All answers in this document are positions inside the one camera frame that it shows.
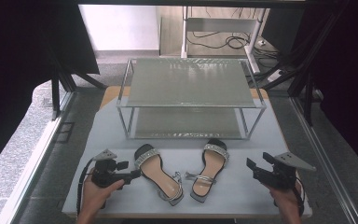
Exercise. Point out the white power strip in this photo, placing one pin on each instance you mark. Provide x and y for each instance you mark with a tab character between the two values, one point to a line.
275	75

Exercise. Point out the person's right hand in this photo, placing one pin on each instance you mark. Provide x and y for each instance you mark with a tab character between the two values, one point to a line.
284	197

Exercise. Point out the aluminium frame rail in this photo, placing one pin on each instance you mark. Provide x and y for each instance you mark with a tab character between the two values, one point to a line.
34	161
326	161

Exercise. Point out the white metal desk frame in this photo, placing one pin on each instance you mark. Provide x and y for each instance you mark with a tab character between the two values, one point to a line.
220	24

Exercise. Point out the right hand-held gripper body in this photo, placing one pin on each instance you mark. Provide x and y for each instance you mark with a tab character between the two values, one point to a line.
276	177

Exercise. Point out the pale blue table mat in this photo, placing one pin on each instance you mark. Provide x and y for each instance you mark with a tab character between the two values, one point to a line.
242	186

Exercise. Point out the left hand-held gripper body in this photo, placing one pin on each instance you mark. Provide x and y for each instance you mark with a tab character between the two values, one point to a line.
105	174

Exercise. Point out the glass two-tier shoe rack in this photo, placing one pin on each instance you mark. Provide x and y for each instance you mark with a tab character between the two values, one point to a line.
189	84

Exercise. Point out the person's left hand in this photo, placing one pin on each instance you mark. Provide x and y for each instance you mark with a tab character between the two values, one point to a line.
96	196

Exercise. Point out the black curtain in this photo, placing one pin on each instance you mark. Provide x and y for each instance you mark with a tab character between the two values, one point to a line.
348	62
12	62

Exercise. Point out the black metal strut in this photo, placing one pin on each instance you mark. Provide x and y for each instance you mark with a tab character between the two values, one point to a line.
307	99
55	96

